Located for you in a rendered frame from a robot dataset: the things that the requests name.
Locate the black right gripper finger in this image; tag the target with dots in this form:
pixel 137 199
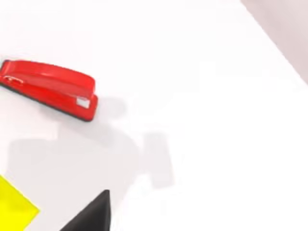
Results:
pixel 93 215

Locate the yellow block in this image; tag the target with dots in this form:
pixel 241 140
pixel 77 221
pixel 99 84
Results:
pixel 13 207

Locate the red stapler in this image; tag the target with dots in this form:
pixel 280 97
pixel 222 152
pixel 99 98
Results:
pixel 50 84

